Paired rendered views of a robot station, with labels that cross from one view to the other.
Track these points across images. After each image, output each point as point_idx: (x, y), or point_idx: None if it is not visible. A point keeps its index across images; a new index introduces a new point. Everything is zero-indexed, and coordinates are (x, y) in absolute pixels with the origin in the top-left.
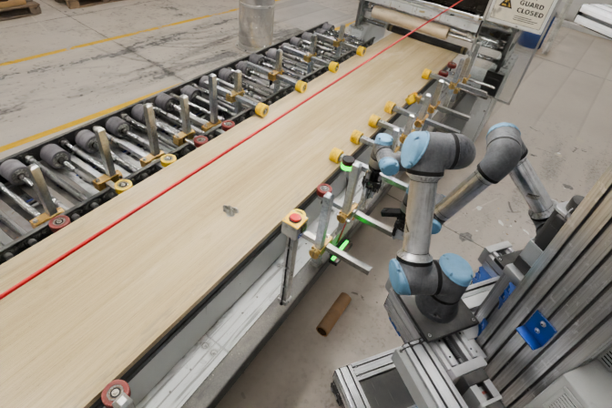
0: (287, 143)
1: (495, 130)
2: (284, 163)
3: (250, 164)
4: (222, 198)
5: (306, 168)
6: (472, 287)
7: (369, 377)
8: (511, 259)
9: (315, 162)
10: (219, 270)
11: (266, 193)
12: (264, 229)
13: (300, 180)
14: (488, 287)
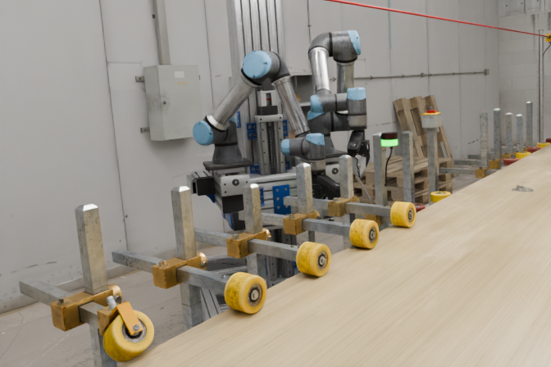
0: (507, 234)
1: (270, 54)
2: (489, 217)
3: (543, 213)
4: (542, 194)
5: (449, 216)
6: (275, 176)
7: None
8: (239, 162)
9: (437, 222)
10: (493, 176)
11: (491, 200)
12: (471, 188)
13: (453, 209)
14: (261, 177)
